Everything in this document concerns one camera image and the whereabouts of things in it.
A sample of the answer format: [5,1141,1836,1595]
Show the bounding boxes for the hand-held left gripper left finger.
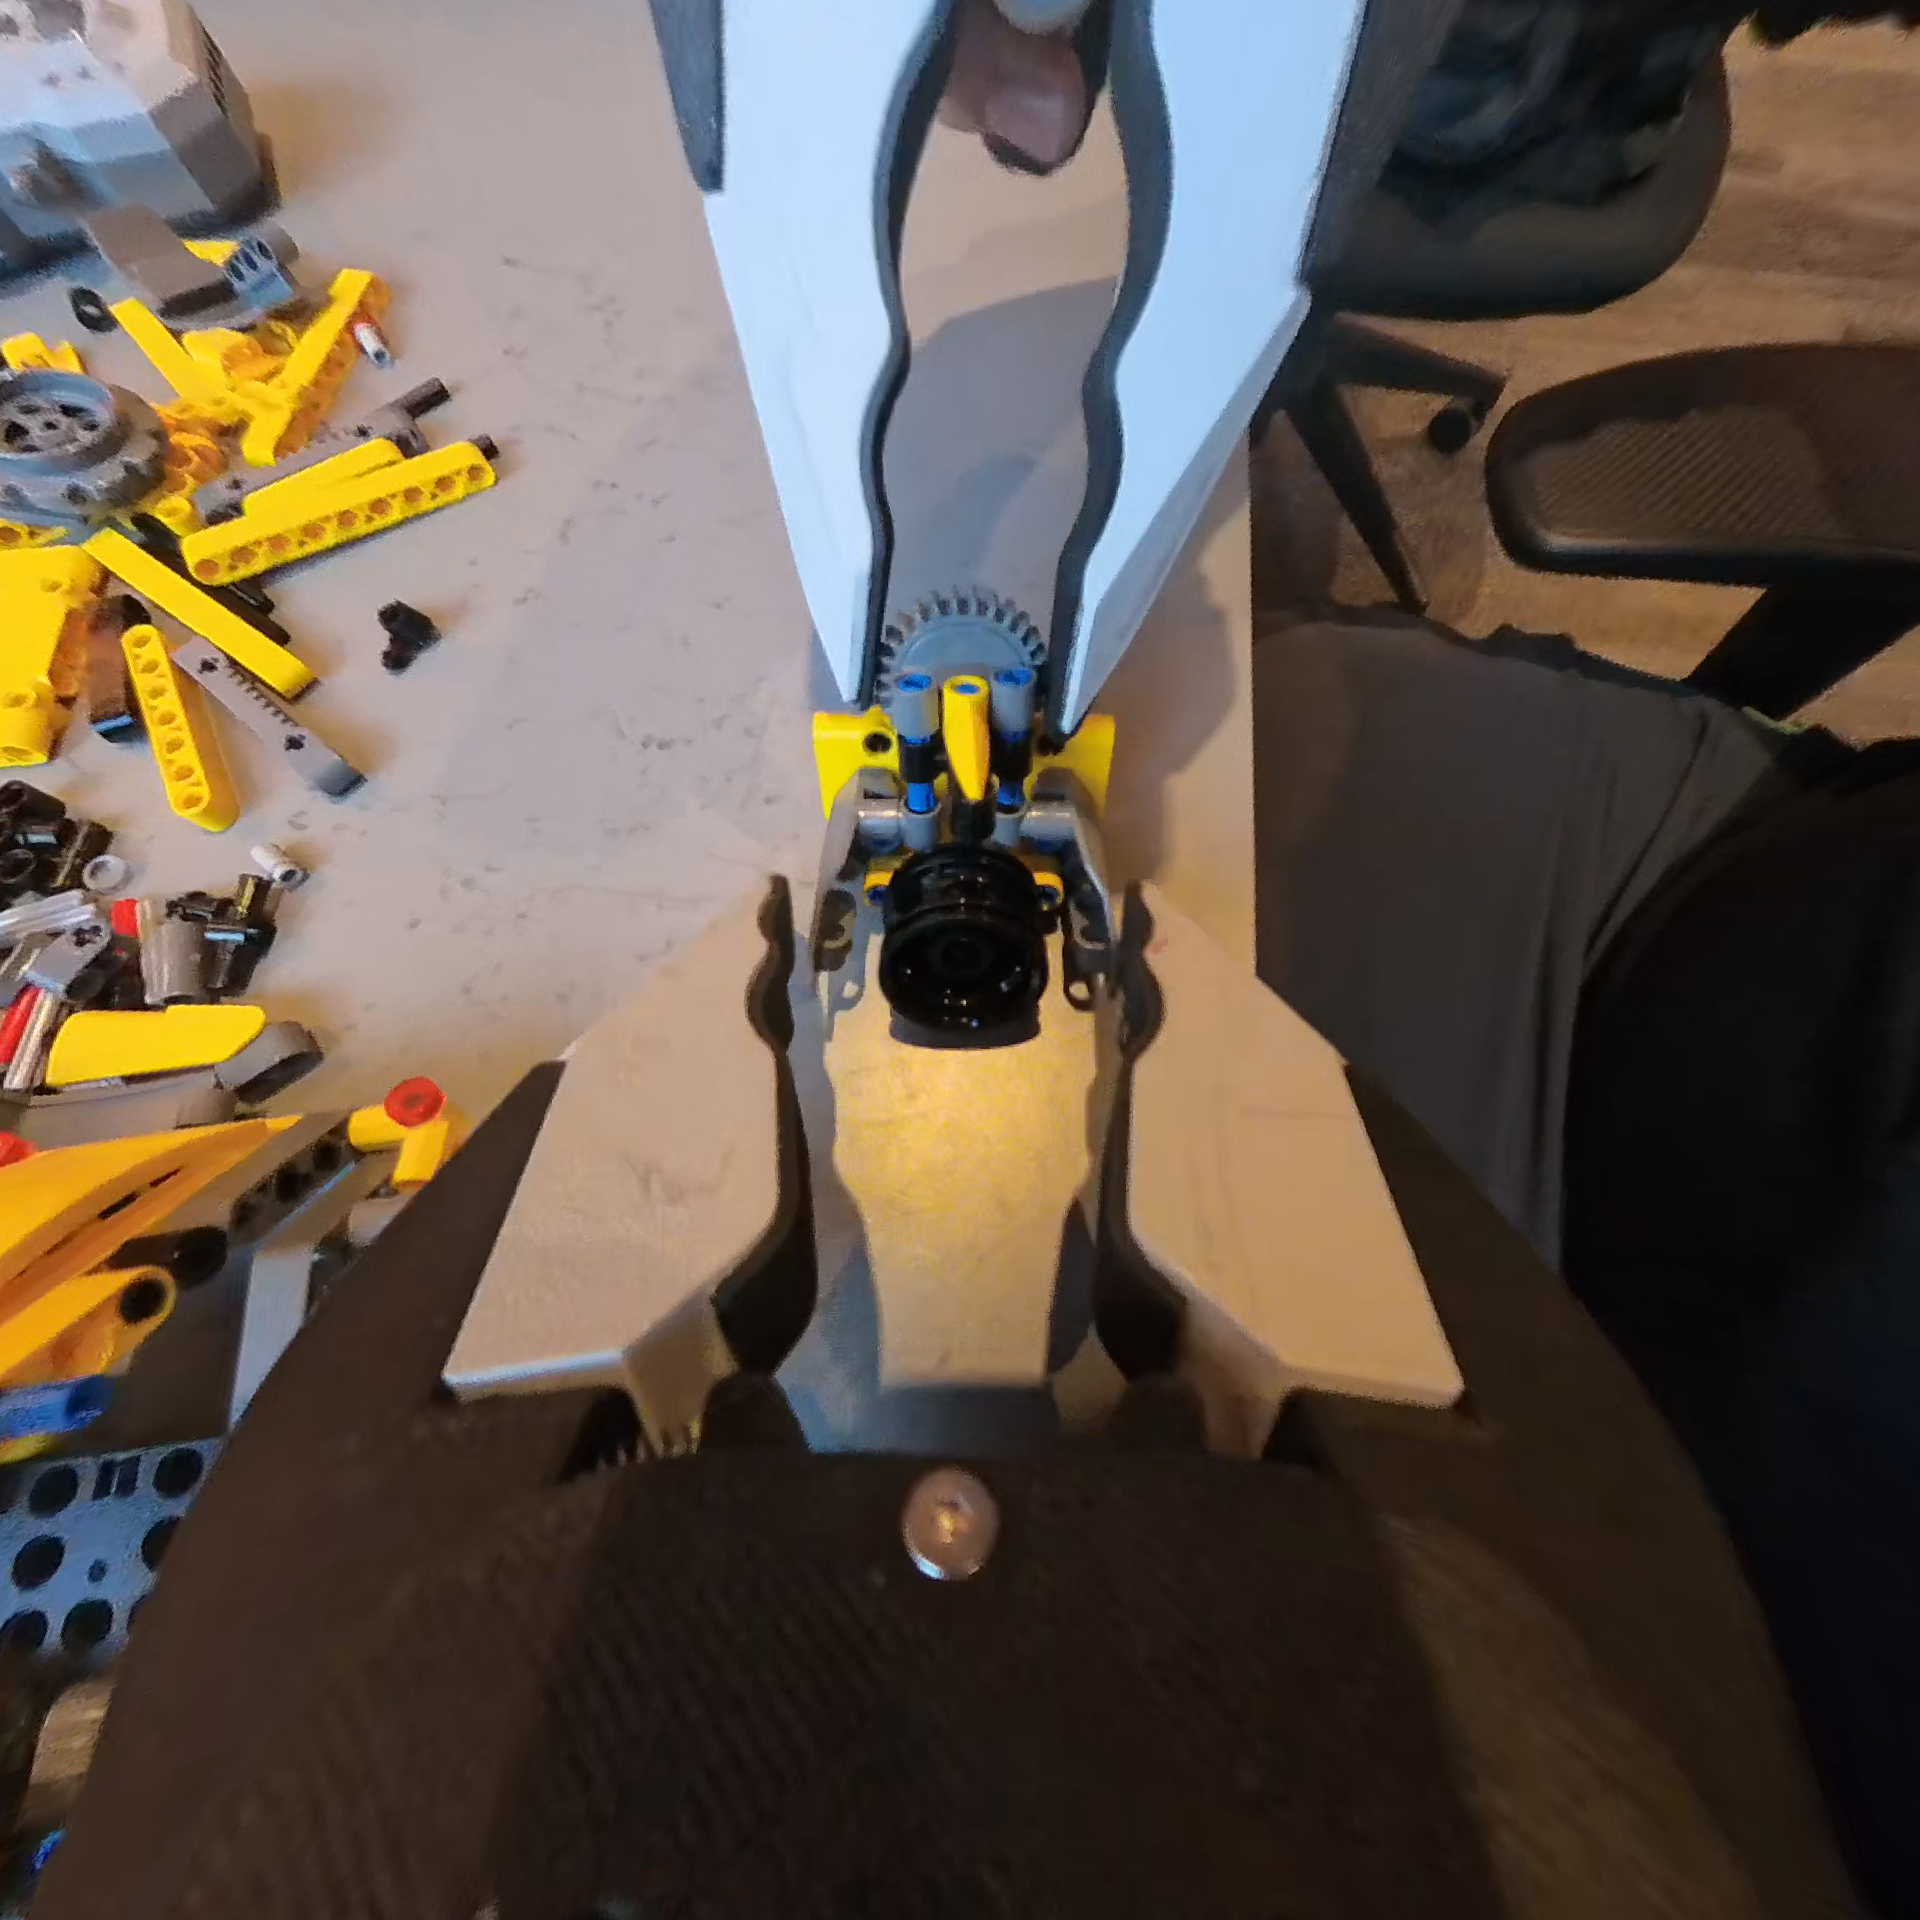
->
[441,875,824,1442]

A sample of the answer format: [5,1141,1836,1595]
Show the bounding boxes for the pile of loose toy parts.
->
[0,202,504,1113]

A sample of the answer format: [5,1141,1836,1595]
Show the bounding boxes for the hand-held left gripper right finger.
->
[1098,883,1467,1455]

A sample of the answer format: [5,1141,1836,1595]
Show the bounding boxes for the person's right hand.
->
[943,0,1109,177]

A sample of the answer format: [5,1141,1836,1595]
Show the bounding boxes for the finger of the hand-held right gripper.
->
[1054,0,1367,735]
[701,0,962,712]

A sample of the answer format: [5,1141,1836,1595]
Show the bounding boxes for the yellow toy wheel assembly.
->
[810,705,1123,1052]

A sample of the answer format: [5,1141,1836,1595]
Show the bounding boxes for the grey toy battery box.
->
[0,0,283,280]

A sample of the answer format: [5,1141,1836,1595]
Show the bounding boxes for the grey toy sprocket wheel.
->
[0,367,169,520]

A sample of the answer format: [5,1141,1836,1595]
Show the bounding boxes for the grey gear toy assembly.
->
[876,583,1052,812]

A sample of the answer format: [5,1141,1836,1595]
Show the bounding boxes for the grey desk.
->
[0,0,1259,1862]

